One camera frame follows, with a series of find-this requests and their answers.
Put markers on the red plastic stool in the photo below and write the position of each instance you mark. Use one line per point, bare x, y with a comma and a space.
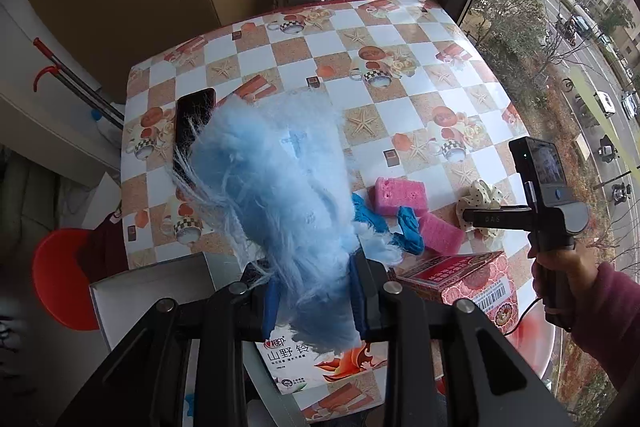
65, 277

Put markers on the checkered printed tablecloth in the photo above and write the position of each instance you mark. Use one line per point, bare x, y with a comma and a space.
320, 47

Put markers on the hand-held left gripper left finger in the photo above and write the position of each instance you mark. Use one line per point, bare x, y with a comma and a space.
270, 309

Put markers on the dark smartphone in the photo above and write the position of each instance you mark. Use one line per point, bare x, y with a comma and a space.
192, 117

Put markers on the white cabinet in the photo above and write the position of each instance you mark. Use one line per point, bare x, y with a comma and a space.
40, 122

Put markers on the dark red cloth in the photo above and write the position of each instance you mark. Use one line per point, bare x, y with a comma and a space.
105, 247

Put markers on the white polka-dot bow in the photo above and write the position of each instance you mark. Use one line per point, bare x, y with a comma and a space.
482, 197

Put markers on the red patterned cardboard box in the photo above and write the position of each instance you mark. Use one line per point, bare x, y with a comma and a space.
465, 282

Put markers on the person's right hand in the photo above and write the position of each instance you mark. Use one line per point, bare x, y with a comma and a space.
565, 259

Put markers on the pink sponge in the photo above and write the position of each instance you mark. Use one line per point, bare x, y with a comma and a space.
441, 234
400, 196

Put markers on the person's right forearm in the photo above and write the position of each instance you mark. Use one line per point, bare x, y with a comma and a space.
610, 317

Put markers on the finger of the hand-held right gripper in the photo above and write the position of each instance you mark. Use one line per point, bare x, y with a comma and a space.
492, 219

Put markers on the white bottle with blue cap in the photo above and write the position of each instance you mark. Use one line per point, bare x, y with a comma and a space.
98, 118

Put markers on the white snack packet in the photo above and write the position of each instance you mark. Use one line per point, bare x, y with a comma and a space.
320, 372

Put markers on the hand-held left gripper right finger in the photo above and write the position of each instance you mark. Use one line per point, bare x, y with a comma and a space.
358, 297

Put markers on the blue cloth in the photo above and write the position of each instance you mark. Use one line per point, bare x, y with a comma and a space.
409, 232

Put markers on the white cardboard box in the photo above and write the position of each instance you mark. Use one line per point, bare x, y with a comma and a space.
150, 282

